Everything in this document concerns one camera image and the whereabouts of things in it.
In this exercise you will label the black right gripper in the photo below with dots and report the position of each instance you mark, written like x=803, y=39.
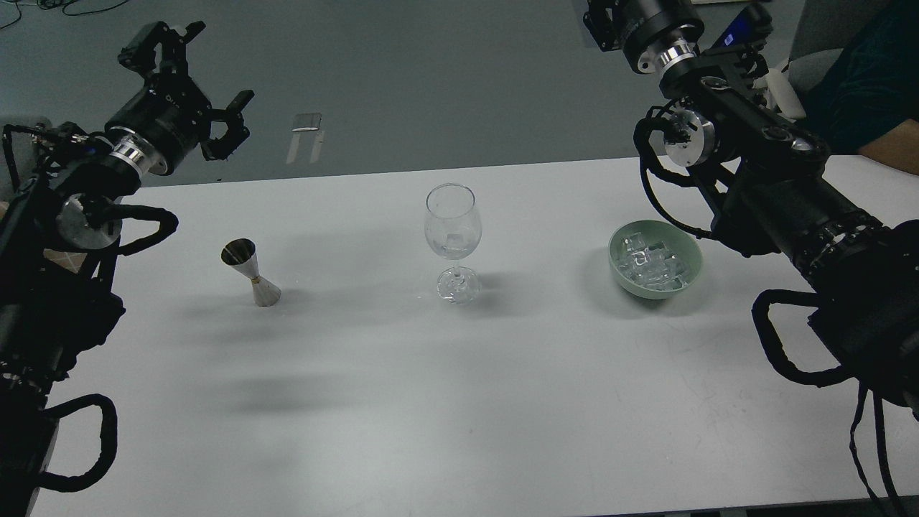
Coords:
x=642, y=29

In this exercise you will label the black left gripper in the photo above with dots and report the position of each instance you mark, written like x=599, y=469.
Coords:
x=171, y=112

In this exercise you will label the steel cocktail jigger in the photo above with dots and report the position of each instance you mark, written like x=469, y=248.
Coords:
x=240, y=255

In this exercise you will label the clear ice cubes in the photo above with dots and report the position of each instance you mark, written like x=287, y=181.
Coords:
x=652, y=266

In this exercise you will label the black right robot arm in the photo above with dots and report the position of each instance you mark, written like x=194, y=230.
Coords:
x=718, y=164

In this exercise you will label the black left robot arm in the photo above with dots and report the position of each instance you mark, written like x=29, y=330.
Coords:
x=63, y=232

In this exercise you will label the clear wine glass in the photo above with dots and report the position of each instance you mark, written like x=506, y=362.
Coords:
x=453, y=230

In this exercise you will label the silver floor plate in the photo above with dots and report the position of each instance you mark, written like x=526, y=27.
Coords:
x=306, y=122

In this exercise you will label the green bowl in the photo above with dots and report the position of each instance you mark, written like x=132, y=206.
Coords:
x=654, y=230

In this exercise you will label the person in dark shirt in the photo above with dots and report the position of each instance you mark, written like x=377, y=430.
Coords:
x=866, y=103

